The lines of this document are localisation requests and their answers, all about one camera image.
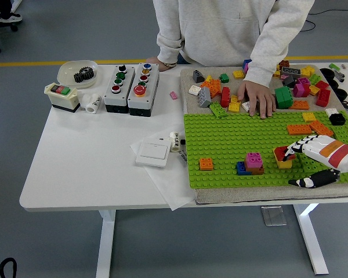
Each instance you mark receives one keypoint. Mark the white labelled cylinder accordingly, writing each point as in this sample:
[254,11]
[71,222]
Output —
[174,143]

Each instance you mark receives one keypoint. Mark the white square toy brick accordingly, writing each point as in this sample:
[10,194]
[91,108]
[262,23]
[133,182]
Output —
[195,90]
[245,106]

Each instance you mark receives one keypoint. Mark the small pink toy brick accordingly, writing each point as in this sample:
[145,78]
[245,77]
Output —
[284,77]
[173,95]

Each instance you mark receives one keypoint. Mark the metal floor plate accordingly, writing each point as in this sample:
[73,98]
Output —
[274,216]

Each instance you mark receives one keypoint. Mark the green toy baseplate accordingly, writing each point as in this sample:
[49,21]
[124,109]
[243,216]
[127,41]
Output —
[220,139]

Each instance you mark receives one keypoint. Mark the small grey metal piece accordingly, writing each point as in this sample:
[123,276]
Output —
[339,75]

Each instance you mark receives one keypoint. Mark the white small toy brick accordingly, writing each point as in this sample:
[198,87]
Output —
[332,111]

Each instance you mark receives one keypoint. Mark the person's right forearm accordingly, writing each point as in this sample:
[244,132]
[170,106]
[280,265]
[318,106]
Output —
[169,47]

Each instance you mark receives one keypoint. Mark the person's right hand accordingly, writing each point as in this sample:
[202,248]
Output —
[165,66]

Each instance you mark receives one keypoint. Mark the blue toy brick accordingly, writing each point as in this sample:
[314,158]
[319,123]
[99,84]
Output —
[246,64]
[241,168]

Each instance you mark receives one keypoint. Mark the orange long toy brick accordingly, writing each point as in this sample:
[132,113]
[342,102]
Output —
[321,128]
[299,129]
[299,105]

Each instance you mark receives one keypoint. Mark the magenta tall toy brick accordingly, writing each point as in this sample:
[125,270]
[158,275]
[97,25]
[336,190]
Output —
[300,90]

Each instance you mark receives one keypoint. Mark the grey emergency-stop control box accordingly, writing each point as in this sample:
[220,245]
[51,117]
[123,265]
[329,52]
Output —
[150,87]

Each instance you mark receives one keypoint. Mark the cream switch red green buttons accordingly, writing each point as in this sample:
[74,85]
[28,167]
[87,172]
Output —
[62,101]

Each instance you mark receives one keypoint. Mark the person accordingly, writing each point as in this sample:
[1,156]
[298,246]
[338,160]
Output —
[220,29]
[8,18]

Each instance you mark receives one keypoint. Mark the brown toy brick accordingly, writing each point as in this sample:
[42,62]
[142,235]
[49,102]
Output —
[258,171]
[285,63]

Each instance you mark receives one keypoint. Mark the red long toy brick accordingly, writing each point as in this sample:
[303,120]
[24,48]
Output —
[225,97]

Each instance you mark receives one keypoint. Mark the white oval bowl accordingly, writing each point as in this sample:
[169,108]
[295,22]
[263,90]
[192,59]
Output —
[66,71]

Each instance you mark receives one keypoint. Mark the grey-brown mat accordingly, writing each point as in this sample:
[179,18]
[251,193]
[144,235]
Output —
[249,194]

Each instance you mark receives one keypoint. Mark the dark grey toy brick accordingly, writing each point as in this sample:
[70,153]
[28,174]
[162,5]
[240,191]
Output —
[290,82]

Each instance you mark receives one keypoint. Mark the yellow square toy brick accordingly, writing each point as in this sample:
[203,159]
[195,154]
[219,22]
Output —
[314,90]
[234,107]
[308,71]
[235,99]
[278,74]
[239,74]

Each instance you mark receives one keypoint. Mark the grey long toy brick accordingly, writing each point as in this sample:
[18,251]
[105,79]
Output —
[291,71]

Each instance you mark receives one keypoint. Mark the clear printed label strip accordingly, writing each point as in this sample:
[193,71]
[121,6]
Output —
[182,158]

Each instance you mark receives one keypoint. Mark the white paper sheet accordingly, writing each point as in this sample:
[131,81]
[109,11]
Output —
[168,188]

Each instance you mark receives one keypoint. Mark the green small toy brick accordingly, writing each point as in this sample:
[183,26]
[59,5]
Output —
[224,78]

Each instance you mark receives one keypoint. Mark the magenta square toy brick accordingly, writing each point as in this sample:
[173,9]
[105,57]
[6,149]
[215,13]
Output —
[253,160]
[303,80]

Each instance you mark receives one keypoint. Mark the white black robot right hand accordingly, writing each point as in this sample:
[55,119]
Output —
[333,153]

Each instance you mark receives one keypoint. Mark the red square toy brick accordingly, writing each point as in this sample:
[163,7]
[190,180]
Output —
[322,84]
[279,151]

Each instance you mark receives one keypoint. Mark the black metal gear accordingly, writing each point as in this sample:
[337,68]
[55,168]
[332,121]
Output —
[79,78]
[89,73]

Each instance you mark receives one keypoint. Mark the red tall toy brick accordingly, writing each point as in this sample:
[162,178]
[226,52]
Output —
[323,98]

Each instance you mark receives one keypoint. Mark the orange square toy brick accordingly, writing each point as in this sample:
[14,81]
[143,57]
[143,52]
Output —
[206,164]

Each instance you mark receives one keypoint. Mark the small green plastic piece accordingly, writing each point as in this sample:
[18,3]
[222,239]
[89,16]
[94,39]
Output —
[334,66]

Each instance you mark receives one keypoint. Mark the light grey toy brick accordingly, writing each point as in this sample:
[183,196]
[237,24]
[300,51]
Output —
[204,98]

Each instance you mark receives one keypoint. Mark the green tall toy brick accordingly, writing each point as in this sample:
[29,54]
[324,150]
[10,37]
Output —
[284,98]

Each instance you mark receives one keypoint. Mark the yellow long toy brick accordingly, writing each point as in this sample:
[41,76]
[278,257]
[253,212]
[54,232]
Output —
[282,164]

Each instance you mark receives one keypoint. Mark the green long toy brick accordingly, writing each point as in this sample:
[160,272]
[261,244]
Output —
[219,110]

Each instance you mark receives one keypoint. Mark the yellow small toy brick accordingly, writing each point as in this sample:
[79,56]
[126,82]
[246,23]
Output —
[208,78]

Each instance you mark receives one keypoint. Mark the small metal screw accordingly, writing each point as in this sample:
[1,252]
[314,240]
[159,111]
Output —
[343,66]

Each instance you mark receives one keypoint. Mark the person's left forearm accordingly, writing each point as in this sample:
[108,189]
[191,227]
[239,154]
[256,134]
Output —
[264,63]

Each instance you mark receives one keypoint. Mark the grey four-button control box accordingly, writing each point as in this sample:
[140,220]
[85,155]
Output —
[124,92]

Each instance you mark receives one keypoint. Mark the dark grey slope brick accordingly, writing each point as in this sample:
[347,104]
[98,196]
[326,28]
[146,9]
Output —
[198,76]

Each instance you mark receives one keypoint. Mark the light green flat plate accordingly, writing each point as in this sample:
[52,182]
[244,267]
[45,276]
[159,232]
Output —
[346,133]

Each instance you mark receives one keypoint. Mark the white wall switch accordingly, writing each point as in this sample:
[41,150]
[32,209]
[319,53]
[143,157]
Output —
[153,152]

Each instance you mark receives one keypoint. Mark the lime green toy brick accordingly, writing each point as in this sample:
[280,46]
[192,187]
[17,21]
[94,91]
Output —
[315,79]

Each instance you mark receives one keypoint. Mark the yellow flat toy brick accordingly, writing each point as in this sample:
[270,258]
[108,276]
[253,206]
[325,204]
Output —
[309,116]

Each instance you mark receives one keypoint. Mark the person's left hand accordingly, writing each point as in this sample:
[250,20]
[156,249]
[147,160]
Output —
[259,96]

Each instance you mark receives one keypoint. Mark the white table leg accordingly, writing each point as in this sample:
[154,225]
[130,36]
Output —
[311,240]
[105,246]

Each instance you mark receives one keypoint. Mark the white pipe fitting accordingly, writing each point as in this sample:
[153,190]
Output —
[92,104]

